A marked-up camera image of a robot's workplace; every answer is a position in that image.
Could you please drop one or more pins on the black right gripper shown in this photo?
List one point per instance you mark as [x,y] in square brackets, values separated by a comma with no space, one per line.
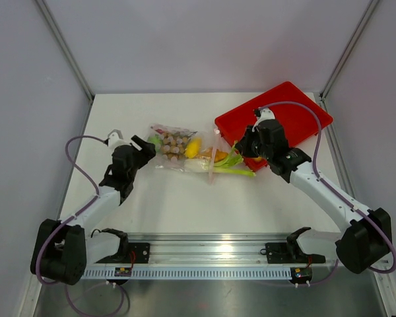
[243,145]

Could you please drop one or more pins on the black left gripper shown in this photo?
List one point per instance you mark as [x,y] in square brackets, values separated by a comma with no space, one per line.
[146,154]

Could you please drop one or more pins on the green fake lettuce leaf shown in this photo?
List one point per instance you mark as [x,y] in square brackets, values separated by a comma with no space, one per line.
[155,140]

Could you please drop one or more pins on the clear zip top bag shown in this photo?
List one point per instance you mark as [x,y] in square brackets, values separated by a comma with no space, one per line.
[209,139]

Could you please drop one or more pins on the yellow fake mango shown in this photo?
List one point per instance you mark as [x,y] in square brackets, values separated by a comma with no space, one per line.
[193,148]

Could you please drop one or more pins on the fake green onion stalk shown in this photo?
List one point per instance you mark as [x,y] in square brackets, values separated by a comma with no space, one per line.
[230,165]

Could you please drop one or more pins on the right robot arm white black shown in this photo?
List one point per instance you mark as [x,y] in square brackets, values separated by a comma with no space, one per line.
[365,235]

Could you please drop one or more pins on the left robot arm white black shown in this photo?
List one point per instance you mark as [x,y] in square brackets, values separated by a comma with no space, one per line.
[65,247]

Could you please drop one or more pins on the fake brown grape bunch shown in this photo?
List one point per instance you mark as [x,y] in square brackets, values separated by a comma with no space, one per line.
[173,146]

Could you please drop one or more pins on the red plastic tray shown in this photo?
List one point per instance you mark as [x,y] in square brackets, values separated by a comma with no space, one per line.
[294,113]

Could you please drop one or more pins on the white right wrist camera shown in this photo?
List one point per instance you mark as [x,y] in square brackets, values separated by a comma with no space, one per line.
[263,114]

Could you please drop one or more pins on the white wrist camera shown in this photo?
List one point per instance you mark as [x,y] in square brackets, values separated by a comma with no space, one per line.
[263,114]
[115,139]

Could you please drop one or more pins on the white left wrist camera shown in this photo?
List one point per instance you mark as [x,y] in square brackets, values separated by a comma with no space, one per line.
[115,139]

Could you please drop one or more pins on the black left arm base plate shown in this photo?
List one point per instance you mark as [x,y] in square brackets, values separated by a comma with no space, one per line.
[137,252]

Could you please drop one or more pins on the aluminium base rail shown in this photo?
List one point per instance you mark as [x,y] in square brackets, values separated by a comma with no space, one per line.
[190,249]

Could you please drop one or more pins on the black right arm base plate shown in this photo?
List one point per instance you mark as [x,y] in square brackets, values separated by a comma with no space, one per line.
[283,253]

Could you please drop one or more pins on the white slotted cable duct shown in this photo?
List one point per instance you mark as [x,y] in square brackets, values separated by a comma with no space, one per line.
[188,273]

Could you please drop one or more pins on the aluminium frame post right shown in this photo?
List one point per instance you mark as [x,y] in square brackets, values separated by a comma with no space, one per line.
[361,26]

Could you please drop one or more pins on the aluminium frame post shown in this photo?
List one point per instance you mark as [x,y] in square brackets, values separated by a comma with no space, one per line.
[361,26]
[60,40]

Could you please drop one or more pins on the aluminium frame post left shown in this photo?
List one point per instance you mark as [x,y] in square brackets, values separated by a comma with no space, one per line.
[60,40]

